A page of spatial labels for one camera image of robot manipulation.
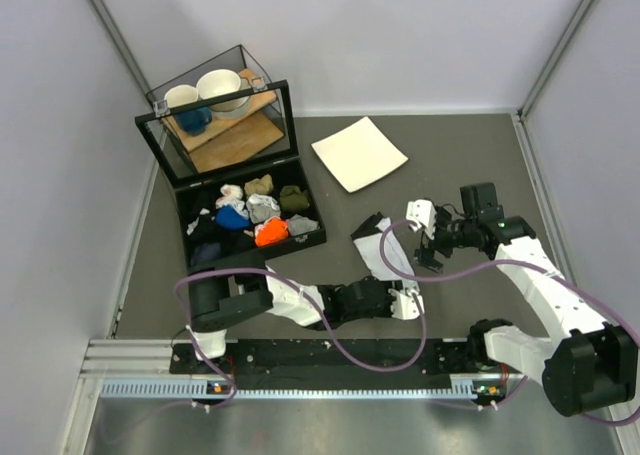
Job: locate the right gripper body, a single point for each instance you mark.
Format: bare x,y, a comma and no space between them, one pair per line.
443,240

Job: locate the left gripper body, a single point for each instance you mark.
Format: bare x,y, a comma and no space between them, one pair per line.
396,285

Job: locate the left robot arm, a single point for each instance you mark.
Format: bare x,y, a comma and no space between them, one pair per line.
213,309

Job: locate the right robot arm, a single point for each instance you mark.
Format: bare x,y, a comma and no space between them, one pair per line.
585,362

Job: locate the white square plate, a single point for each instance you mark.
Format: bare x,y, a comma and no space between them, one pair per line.
359,155

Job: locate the olive green rolled cloth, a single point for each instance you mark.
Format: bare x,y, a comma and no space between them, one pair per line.
293,199

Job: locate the orange rolled cloth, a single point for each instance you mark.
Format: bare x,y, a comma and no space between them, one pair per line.
271,231

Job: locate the grey white rolled cloth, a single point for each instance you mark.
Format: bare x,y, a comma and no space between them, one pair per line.
262,208

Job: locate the tan rolled cloth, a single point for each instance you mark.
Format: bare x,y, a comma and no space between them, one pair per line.
261,186

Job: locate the black compartment box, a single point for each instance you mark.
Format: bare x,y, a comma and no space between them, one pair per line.
235,170

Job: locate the blue rolled cloth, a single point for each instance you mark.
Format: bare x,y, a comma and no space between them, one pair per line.
228,218

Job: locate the white red rolled cloth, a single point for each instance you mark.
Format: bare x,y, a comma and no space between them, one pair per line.
229,194

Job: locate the dark navy rolled cloth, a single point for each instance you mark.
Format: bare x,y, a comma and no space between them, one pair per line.
205,253

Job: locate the black white rolled cloth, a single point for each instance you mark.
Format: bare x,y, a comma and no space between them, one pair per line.
204,216

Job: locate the wooden shelf board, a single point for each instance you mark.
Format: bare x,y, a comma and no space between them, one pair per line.
232,136

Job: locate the glass display case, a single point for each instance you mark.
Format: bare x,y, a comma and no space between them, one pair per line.
237,59

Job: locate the blue mug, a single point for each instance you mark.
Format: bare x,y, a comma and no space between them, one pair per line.
194,122

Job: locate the large white bowl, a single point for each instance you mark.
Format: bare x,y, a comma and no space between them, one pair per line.
221,82

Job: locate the small white bowl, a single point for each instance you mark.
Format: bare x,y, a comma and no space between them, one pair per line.
181,95

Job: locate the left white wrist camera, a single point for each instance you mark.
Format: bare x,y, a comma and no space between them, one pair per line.
410,302

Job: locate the grey cable duct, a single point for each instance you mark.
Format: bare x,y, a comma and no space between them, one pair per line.
202,389

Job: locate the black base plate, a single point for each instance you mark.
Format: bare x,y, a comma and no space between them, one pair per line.
315,364

